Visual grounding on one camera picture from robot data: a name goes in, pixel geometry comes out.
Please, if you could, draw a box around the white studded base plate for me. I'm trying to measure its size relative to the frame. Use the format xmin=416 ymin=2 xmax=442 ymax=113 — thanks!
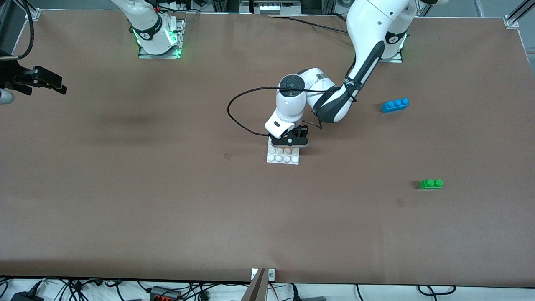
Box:
xmin=266 ymin=137 xmax=301 ymax=165

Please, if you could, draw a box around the blue three-stud block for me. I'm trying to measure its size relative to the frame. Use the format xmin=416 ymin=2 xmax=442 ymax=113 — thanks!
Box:
xmin=381 ymin=98 xmax=410 ymax=113

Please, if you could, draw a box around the white power strip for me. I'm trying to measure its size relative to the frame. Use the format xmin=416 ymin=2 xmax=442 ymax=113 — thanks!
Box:
xmin=252 ymin=0 xmax=302 ymax=16

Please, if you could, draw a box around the aluminium profile bar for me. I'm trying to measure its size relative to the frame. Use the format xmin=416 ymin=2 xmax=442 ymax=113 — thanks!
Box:
xmin=242 ymin=269 xmax=268 ymax=301

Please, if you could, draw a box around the black orange connector box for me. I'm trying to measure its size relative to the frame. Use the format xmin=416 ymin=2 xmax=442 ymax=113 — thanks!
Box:
xmin=149 ymin=286 xmax=181 ymax=301

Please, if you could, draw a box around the black power adapter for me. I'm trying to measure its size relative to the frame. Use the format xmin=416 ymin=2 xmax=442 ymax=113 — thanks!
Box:
xmin=10 ymin=291 xmax=45 ymax=301

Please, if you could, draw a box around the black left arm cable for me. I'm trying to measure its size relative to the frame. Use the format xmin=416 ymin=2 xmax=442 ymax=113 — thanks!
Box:
xmin=227 ymin=79 xmax=360 ymax=138

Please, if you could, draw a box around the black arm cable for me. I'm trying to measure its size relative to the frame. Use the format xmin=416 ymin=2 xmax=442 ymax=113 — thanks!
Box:
xmin=0 ymin=0 xmax=35 ymax=61
xmin=227 ymin=79 xmax=360 ymax=138

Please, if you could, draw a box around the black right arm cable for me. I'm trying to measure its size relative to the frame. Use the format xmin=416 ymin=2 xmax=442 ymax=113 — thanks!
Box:
xmin=0 ymin=0 xmax=35 ymax=61

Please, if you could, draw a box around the black cable across table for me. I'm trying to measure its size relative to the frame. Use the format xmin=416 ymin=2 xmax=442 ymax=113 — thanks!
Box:
xmin=267 ymin=15 xmax=349 ymax=34

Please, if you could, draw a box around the black looped floor cable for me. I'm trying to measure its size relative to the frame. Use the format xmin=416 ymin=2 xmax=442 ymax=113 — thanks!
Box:
xmin=417 ymin=285 xmax=457 ymax=296

